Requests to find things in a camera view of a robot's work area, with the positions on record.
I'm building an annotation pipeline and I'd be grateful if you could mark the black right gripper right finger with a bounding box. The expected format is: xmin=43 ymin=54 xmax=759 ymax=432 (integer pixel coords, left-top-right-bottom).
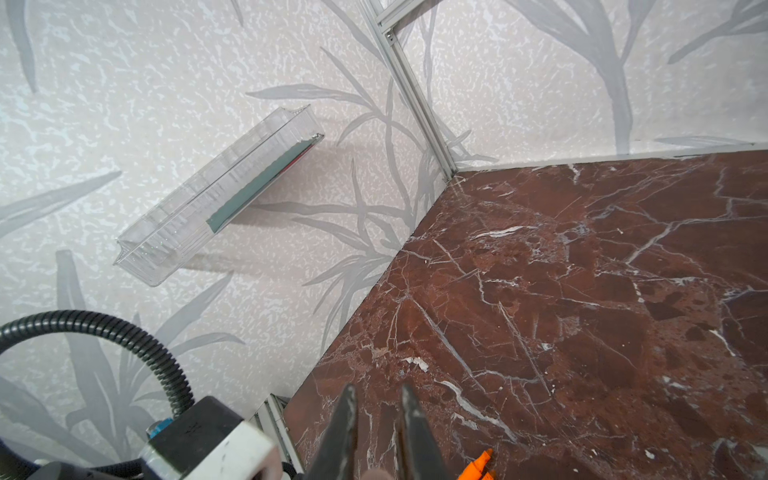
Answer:
xmin=396 ymin=383 xmax=449 ymax=480

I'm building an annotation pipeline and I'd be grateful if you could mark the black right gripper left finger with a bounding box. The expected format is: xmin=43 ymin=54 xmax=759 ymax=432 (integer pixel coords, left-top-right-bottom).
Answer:
xmin=304 ymin=384 xmax=358 ymax=480

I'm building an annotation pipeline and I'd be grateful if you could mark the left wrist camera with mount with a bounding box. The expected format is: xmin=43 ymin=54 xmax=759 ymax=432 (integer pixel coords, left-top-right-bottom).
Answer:
xmin=139 ymin=396 xmax=283 ymax=480

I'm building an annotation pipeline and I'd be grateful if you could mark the clear plastic wall tray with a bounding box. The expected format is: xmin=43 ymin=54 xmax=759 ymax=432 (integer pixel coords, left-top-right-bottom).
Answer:
xmin=114 ymin=105 xmax=325 ymax=287

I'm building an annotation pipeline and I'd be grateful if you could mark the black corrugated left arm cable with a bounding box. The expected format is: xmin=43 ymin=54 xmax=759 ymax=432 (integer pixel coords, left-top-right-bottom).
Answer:
xmin=0 ymin=309 xmax=196 ymax=480

